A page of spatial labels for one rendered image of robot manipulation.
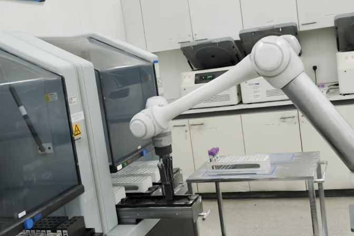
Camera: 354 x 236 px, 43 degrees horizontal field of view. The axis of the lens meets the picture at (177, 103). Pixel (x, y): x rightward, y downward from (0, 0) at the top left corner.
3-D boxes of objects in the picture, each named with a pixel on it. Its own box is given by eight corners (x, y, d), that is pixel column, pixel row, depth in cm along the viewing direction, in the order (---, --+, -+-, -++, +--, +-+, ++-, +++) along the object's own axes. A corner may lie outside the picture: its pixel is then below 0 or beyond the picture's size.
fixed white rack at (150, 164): (118, 177, 244) (116, 167, 243) (126, 172, 253) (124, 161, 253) (168, 176, 234) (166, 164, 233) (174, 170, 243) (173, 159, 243)
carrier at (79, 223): (81, 230, 166) (79, 215, 165) (86, 230, 165) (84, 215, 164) (64, 244, 155) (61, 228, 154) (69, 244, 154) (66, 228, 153)
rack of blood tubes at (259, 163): (207, 175, 219) (205, 163, 218) (213, 169, 228) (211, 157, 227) (267, 173, 207) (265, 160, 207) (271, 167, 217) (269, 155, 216)
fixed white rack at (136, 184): (89, 196, 216) (87, 184, 215) (99, 189, 225) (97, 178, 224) (145, 195, 205) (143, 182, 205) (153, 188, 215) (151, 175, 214)
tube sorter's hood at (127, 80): (18, 177, 206) (-6, 40, 200) (86, 147, 263) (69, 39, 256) (116, 173, 188) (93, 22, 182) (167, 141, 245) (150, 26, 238)
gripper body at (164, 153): (158, 143, 198) (161, 163, 199) (150, 147, 190) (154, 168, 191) (174, 141, 195) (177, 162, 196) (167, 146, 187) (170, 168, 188)
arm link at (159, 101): (153, 130, 198) (142, 136, 186) (148, 96, 197) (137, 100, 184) (176, 128, 195) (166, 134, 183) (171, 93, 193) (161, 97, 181)
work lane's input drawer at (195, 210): (52, 224, 204) (49, 205, 203) (69, 213, 217) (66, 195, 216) (204, 224, 179) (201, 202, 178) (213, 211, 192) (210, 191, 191)
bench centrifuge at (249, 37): (242, 105, 407) (232, 30, 400) (253, 96, 466) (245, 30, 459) (304, 99, 388) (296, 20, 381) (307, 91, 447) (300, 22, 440)
